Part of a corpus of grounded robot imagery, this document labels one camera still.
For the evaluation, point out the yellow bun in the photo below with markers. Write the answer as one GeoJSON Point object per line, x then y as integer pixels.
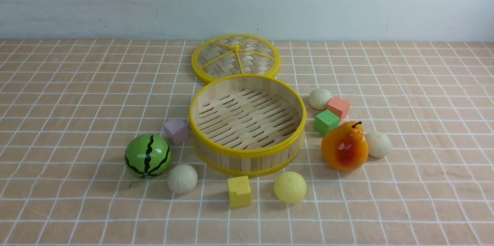
{"type": "Point", "coordinates": [290, 187]}

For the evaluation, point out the purple cube block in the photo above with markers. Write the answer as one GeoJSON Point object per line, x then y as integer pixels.
{"type": "Point", "coordinates": [176, 131]}

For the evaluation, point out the white bun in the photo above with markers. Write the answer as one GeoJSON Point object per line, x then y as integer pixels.
{"type": "Point", "coordinates": [379, 144]}
{"type": "Point", "coordinates": [318, 98]}
{"type": "Point", "coordinates": [182, 179]}

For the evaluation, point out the orange toy pear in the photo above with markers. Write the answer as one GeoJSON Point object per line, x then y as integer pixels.
{"type": "Point", "coordinates": [345, 148]}

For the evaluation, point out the yellow cube block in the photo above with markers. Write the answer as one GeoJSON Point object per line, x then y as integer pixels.
{"type": "Point", "coordinates": [239, 192]}

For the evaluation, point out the pink cube block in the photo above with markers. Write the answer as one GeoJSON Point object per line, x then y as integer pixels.
{"type": "Point", "coordinates": [338, 106]}

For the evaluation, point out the woven bamboo steamer lid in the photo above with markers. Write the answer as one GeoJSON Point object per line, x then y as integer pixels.
{"type": "Point", "coordinates": [232, 54]}

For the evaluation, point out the green cube block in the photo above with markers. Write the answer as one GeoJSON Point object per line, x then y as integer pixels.
{"type": "Point", "coordinates": [325, 122]}

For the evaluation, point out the green toy watermelon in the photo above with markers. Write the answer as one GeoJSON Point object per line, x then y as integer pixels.
{"type": "Point", "coordinates": [148, 156]}

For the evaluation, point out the bamboo steamer tray yellow rim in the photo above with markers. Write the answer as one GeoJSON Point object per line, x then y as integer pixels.
{"type": "Point", "coordinates": [247, 125]}

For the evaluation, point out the checkered orange tablecloth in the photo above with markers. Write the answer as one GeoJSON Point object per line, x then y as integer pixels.
{"type": "Point", "coordinates": [69, 107]}

